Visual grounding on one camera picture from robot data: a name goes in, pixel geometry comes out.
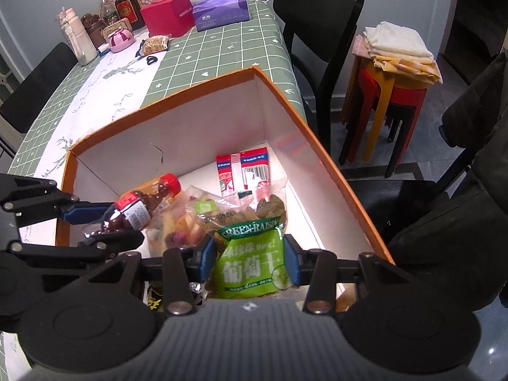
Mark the blue flat item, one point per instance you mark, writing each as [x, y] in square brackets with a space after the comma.
[103, 49]

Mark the black plastic stool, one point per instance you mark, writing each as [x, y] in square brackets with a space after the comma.
[401, 127]

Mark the red white sachet pack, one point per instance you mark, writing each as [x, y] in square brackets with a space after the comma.
[230, 170]

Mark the red plastic stool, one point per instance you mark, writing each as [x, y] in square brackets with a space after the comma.
[405, 91]

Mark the folded white towels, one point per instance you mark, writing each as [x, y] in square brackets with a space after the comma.
[397, 41]

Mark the green raisin bag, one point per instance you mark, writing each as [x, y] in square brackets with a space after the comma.
[246, 262]

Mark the brown liquor bottle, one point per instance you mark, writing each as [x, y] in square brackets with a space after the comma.
[127, 8]

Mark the pink round container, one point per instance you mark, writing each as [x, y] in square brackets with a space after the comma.
[121, 41]

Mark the white printed table runner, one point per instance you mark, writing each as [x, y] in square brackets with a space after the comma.
[99, 95]

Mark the brown jar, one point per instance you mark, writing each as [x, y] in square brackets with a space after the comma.
[91, 27]

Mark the clear plastic bottle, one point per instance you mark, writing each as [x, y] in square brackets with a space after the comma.
[106, 10]

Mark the peanut snack bag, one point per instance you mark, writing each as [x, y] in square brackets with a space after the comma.
[154, 44]

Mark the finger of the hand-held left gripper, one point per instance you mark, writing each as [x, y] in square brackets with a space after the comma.
[115, 240]
[85, 211]

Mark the yellow label snack bag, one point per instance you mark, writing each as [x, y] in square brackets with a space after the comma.
[154, 299]

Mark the mixed dried fruit bag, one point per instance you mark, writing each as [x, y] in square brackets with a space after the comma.
[178, 226]

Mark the folded yellow cloth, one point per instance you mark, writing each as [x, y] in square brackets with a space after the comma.
[412, 69]

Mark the black scissors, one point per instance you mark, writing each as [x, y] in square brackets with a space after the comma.
[150, 60]

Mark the white pink tumbler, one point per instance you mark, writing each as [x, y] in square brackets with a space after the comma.
[81, 43]

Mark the black dining chair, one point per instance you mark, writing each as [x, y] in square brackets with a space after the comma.
[317, 8]
[35, 87]

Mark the black chair with jacket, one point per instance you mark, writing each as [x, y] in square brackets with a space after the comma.
[397, 198]

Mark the yellow plastic stool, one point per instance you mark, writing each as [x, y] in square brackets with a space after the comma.
[377, 127]

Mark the small red cap drink bottle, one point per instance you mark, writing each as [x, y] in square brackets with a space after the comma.
[131, 206]

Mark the purple tissue pack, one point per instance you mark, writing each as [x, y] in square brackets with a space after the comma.
[218, 10]

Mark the folded pink cloth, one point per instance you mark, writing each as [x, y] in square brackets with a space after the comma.
[359, 45]

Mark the orange cardboard box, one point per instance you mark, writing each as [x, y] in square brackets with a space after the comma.
[222, 127]

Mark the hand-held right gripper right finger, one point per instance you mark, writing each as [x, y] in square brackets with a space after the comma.
[293, 262]

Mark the pink gift box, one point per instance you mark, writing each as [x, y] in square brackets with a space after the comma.
[166, 16]

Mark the dark jacket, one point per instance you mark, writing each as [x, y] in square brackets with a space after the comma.
[468, 206]

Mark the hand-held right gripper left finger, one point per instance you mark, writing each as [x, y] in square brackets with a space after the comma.
[208, 260]

